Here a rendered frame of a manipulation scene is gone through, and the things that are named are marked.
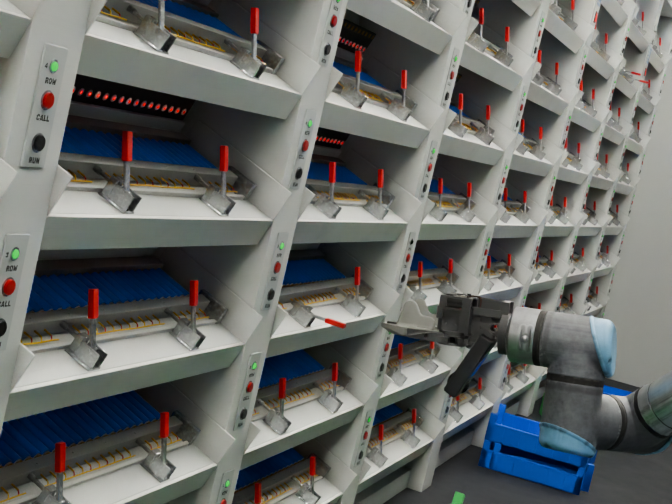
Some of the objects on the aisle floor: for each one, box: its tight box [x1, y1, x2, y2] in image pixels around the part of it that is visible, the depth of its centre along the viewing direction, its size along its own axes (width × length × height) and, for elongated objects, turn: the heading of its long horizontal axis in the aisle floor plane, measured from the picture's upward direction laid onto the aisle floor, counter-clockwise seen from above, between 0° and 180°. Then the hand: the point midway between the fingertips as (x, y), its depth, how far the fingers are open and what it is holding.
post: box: [143, 0, 348, 504], centre depth 193 cm, size 20×9×173 cm, turn 4°
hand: (391, 328), depth 210 cm, fingers open, 3 cm apart
